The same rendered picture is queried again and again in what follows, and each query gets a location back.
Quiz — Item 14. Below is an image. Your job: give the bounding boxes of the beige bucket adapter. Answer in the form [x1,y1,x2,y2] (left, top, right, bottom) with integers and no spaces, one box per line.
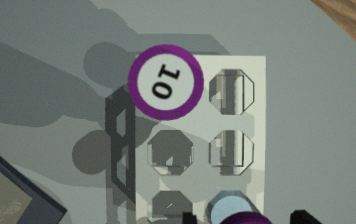
[0,172,33,224]

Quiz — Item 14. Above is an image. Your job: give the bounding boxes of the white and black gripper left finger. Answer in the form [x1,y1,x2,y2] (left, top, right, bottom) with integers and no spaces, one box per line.
[182,212,198,224]

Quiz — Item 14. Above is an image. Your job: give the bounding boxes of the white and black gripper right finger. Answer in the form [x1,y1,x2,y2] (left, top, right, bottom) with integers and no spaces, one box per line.
[290,210,322,224]

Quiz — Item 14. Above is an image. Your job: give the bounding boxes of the grey bench mat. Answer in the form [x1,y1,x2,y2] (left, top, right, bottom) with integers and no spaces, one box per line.
[0,0,356,224]

